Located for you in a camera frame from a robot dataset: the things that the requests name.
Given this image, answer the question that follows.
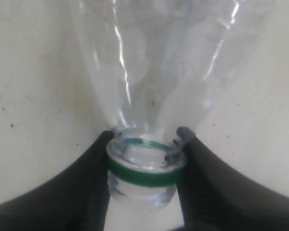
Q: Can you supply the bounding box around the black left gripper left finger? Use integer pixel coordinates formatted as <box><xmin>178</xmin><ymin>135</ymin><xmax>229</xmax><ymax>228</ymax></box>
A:
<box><xmin>0</xmin><ymin>131</ymin><xmax>113</xmax><ymax>231</ymax></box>

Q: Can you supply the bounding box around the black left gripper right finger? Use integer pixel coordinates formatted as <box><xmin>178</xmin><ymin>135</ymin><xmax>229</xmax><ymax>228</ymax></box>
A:
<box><xmin>177</xmin><ymin>127</ymin><xmax>289</xmax><ymax>231</ymax></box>

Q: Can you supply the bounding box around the clear plastic bottle green label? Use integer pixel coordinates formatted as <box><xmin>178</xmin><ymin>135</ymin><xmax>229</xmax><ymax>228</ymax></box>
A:
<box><xmin>70</xmin><ymin>0</ymin><xmax>272</xmax><ymax>210</ymax></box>

